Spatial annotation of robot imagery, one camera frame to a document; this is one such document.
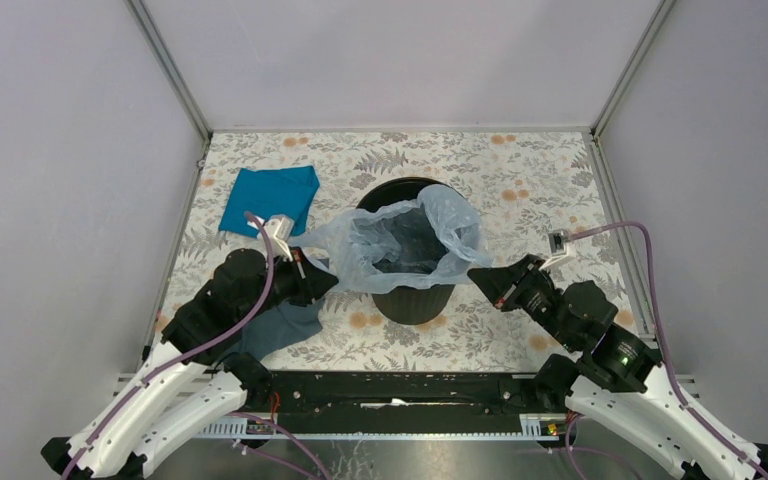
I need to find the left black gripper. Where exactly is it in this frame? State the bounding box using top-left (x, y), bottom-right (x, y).
top-left (239, 245), bottom-right (340, 323)

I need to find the left aluminium frame post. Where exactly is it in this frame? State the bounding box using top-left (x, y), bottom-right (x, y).
top-left (124, 0), bottom-right (213, 145)

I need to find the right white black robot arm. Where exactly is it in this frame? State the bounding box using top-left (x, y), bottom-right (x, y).
top-left (468, 255), bottom-right (768, 479)

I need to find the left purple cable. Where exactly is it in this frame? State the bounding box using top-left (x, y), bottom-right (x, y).
top-left (59, 210), bottom-right (332, 480)

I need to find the black plastic trash bin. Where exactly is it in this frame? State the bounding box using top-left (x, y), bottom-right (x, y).
top-left (357, 177), bottom-right (487, 326)

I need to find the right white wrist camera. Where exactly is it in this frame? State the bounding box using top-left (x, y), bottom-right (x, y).
top-left (540, 229), bottom-right (576, 271)

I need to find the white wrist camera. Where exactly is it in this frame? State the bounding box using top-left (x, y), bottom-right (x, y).
top-left (540, 229), bottom-right (576, 271)
top-left (249, 214), bottom-right (295, 259)

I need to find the bright blue trash bag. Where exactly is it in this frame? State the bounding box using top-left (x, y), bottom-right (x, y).
top-left (218, 166), bottom-right (320, 238)

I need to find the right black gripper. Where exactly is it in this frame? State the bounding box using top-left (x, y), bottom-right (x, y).
top-left (465, 252), bottom-right (577, 349)

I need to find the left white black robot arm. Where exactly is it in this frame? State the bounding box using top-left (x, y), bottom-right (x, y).
top-left (41, 248), bottom-right (338, 479)

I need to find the right aluminium frame post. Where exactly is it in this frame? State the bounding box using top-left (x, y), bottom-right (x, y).
top-left (591, 0), bottom-right (678, 138)

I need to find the light blue trash bag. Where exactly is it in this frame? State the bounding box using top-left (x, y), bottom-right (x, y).
top-left (291, 184), bottom-right (493, 294)

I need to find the aluminium frame post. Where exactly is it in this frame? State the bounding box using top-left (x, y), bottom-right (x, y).
top-left (124, 0), bottom-right (213, 145)
top-left (591, 0), bottom-right (678, 138)

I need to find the grey blue trash bag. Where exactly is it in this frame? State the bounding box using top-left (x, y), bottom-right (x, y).
top-left (231, 258), bottom-right (331, 362)

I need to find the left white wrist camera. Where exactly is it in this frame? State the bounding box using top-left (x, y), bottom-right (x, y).
top-left (249, 214), bottom-right (295, 259)

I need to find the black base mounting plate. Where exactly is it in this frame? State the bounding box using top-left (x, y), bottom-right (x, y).
top-left (239, 371), bottom-right (572, 424)

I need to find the floral patterned table mat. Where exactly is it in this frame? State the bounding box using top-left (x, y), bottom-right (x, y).
top-left (157, 132), bottom-right (606, 372)

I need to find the white slotted cable duct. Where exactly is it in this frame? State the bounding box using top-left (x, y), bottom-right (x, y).
top-left (198, 413), bottom-right (567, 442)

